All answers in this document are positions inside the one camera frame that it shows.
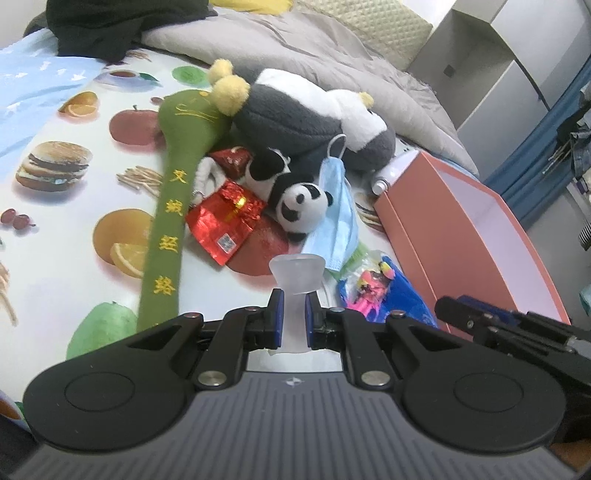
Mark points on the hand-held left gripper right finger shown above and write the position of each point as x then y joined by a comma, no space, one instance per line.
312,323

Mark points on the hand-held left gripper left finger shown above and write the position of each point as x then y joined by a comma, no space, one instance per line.
277,319

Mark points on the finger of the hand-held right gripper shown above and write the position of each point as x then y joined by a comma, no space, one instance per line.
503,317
461,321

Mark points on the translucent white silicone cup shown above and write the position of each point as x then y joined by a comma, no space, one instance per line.
295,272

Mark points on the blue plastic bag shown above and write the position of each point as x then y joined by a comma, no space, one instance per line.
406,295

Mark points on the pink fringe toy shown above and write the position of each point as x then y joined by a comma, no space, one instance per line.
369,300

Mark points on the pink cardboard box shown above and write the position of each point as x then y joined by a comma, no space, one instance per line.
415,221

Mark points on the large red foil packet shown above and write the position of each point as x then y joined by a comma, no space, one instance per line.
221,221

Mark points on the small panda plush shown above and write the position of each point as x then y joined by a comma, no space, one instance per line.
298,203

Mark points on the blue face mask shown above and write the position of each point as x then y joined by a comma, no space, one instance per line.
339,207

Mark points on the small red foil packet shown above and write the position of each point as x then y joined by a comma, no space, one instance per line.
231,161

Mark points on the green plastic wrapper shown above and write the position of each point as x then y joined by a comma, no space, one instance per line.
358,261

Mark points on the blue curtain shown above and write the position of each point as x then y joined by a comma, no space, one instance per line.
531,175

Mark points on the green plush massage hammer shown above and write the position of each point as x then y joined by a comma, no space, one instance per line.
166,221

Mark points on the white plastic bottle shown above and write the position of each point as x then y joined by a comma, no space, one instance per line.
392,173

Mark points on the hanging denim garment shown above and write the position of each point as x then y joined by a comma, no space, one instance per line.
577,147

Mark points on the grey white penguin plush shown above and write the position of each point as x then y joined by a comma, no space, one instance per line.
286,115

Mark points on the white wardrobe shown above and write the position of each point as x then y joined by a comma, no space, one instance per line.
498,92

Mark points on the grey duvet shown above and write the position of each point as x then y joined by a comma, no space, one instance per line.
323,55

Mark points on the cream quilted headboard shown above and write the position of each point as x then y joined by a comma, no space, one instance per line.
369,27

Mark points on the yellow pillow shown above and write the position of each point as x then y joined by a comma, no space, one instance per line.
258,5

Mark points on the black clothing pile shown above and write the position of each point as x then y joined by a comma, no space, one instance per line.
115,27

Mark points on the blue star print bedsheet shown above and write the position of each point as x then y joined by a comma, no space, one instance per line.
32,92

